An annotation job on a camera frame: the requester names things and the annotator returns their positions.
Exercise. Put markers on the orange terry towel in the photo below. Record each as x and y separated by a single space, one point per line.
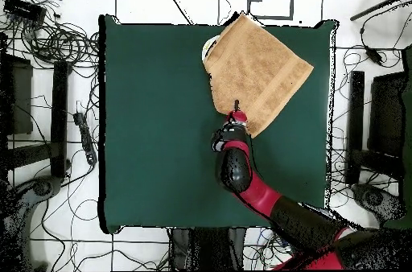
254 69

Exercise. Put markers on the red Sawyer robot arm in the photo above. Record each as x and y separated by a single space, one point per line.
235 169

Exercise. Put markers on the black flat bar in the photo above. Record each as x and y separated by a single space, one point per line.
59 117
355 124

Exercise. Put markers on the dark green table cloth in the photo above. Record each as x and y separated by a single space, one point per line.
154 140

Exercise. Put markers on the black power adapter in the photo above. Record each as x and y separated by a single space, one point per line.
374 56

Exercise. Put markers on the black panel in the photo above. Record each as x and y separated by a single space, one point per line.
19 98
386 114

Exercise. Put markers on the black power strip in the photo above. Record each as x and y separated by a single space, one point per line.
85 136

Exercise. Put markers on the grey chair base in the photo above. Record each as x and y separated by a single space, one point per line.
376 199
35 191

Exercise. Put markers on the black rod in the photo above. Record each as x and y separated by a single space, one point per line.
379 6

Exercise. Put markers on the black rectangular box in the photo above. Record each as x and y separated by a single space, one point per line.
24 9

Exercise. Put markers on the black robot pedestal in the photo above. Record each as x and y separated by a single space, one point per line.
206 246

